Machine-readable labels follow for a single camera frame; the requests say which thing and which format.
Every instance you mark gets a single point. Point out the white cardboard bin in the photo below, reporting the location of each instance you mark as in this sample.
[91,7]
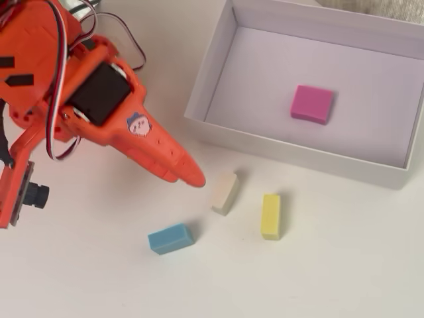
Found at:
[298,66]

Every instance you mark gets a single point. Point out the pink foam cuboid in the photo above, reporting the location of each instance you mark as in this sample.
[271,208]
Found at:
[311,104]

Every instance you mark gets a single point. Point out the blue foam cuboid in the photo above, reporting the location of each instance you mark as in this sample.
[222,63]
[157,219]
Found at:
[170,238]

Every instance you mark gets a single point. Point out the beige woven curtain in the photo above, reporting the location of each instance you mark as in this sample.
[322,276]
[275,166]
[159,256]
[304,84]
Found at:
[381,8]

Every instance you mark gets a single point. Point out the wrist camera on orange mount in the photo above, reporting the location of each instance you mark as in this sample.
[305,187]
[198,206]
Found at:
[20,185]

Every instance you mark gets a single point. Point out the yellow foam cuboid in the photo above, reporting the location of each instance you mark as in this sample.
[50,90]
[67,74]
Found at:
[270,215]

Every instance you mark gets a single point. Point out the cream white foam cuboid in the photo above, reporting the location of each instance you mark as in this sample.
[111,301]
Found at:
[225,193]

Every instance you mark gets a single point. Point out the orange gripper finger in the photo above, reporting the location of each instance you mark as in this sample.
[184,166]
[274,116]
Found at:
[169,176]
[175,159]

